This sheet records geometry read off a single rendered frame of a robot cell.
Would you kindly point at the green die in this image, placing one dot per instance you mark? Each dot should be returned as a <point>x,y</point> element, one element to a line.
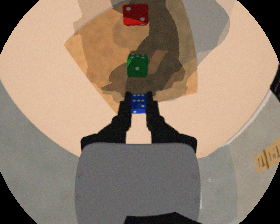
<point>137,65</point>

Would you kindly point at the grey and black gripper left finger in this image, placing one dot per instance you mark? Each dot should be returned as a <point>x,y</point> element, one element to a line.
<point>113,132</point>

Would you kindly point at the tan mat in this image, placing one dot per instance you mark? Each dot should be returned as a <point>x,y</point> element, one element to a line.
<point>102,46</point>

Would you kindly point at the red die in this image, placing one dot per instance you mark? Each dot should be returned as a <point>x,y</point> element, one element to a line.
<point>135,14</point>

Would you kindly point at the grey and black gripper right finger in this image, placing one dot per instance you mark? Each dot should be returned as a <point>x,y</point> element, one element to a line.
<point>161,132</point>

